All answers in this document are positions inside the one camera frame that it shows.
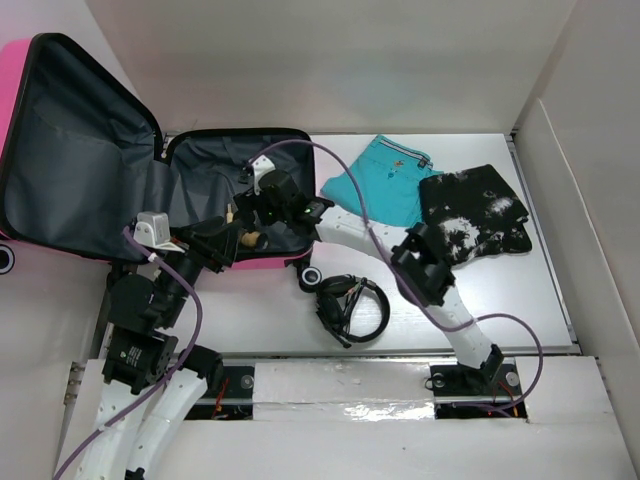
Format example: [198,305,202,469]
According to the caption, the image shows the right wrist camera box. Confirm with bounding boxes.
[250,155,276,195]

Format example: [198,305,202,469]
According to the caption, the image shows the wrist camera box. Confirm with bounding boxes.
[133,211,183,252]
[250,155,276,195]

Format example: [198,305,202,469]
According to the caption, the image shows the wooden brush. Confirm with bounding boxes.
[225,203,269,250]

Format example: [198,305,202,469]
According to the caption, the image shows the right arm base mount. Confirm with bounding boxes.
[424,363,528,420]

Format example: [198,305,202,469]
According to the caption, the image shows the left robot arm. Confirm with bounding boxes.
[63,212,243,479]

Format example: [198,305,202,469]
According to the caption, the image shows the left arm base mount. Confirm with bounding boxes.
[186,365,255,421]

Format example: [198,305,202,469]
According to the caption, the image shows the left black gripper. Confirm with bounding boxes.
[159,213,242,323]

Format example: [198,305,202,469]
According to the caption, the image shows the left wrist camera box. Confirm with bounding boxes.
[133,211,183,252]

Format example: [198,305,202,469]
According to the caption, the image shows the turquoise shorts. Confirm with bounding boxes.
[321,135,440,228]

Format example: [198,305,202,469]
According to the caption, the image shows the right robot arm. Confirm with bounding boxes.
[235,166,504,393]

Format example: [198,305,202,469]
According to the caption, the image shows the black headphones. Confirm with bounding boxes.
[315,275,391,349]

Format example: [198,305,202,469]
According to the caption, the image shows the pink hard-shell suitcase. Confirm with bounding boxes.
[1,33,316,263]

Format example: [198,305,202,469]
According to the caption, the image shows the black white tie-dye shirt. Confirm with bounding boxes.
[419,164,532,265]

